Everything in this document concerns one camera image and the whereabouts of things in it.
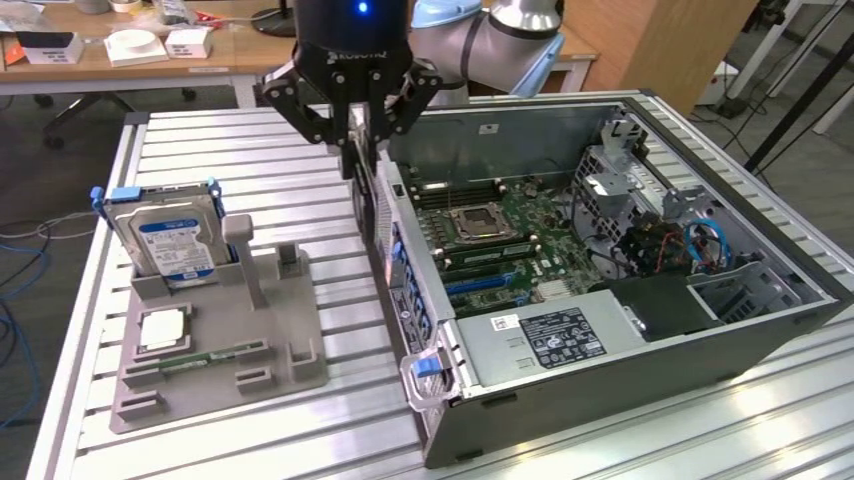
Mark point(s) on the wooden office desk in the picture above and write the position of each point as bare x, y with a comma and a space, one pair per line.
101, 72

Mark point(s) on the grey plastic parts rack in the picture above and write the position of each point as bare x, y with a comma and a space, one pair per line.
268, 325

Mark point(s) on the grey power supply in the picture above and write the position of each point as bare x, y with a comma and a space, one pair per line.
534, 350

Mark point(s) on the green motherboard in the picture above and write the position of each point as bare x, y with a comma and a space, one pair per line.
554, 250

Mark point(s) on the graphics card with black fan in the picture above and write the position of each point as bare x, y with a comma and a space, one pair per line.
361, 130

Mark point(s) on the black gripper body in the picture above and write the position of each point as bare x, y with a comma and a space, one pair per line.
354, 45

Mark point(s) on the white box with black label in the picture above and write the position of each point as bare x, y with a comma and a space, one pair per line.
50, 52

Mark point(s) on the silver CPU chip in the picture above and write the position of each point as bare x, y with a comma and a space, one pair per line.
162, 330

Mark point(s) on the grey cup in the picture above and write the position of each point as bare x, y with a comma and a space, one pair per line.
91, 6

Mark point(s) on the CPU socket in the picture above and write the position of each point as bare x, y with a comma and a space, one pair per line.
481, 222

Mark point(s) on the open PC case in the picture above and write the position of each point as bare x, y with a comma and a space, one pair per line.
601, 400

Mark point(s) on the white device with red button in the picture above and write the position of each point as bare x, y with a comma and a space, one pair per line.
711, 92

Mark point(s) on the silver chipset heatsink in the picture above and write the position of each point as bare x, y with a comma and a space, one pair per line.
554, 292

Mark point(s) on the small white box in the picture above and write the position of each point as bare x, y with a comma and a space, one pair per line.
189, 45

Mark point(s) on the green RAM stick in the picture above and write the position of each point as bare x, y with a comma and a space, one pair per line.
201, 361

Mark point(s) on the blue expansion slot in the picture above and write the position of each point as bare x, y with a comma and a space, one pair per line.
481, 284

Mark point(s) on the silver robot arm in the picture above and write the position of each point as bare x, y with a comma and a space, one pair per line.
454, 45

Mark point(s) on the installed RAM stick with label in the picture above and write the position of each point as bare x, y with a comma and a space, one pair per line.
494, 255

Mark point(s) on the clear plastic bag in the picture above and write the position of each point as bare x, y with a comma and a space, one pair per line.
174, 12

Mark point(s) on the white square stand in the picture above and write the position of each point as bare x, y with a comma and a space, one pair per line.
137, 47

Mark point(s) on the blue case latch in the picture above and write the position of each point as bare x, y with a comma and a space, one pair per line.
428, 368

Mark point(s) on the black slanted pole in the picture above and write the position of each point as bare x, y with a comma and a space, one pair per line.
801, 106

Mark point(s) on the black lamp base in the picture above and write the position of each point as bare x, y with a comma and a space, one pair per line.
274, 22

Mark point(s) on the hard disk in blue caddy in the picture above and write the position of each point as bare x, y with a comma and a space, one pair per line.
174, 240

